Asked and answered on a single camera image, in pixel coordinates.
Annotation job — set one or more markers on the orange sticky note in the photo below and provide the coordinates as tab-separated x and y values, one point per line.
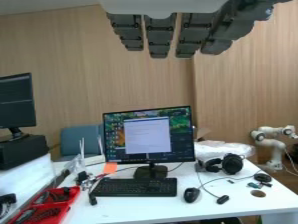
111	167

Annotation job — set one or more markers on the clear plastic bag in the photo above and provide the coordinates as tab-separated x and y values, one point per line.
221	149

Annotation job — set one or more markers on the grey five-finger robot hand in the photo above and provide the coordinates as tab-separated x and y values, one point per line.
160	36

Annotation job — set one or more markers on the black keyboard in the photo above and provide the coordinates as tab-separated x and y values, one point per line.
135	187

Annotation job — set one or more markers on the red tray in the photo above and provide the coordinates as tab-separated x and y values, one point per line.
38	215
58	196

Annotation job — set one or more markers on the blue-grey chair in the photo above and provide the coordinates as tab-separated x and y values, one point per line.
80	140

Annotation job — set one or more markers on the black box device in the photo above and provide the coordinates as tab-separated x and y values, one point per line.
22	151

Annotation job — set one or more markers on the white foam box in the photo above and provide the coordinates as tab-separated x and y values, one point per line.
25	180

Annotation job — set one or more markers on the dark computer monitor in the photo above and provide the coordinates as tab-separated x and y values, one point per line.
15	100

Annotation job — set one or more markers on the black computer mouse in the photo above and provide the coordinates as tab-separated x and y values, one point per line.
192	195

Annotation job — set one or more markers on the small white jointed device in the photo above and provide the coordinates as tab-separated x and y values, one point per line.
272	141

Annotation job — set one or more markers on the black headphones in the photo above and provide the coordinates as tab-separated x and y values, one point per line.
231	163

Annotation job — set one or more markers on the computer monitor with bright window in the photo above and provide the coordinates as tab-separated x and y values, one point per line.
147	135

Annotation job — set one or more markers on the white desk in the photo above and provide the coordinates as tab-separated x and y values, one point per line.
155	210

